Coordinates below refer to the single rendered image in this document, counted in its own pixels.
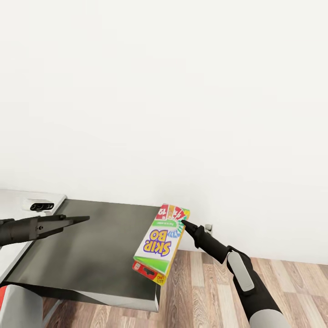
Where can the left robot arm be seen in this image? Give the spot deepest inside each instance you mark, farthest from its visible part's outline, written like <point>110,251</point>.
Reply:
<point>41,225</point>

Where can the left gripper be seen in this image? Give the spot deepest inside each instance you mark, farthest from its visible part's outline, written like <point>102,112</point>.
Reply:
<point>39,227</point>

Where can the board game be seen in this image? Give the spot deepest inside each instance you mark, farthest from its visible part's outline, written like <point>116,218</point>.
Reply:
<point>158,248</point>

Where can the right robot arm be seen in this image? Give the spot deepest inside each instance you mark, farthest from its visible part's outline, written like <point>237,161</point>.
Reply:
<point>260,308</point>

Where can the swivel chair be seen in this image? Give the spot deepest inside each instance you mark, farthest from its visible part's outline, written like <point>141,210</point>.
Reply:
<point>22,308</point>

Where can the desk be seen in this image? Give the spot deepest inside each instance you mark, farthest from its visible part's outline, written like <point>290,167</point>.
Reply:
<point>91,261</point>

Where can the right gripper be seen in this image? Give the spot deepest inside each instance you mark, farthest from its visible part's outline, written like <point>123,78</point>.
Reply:
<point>201,238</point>

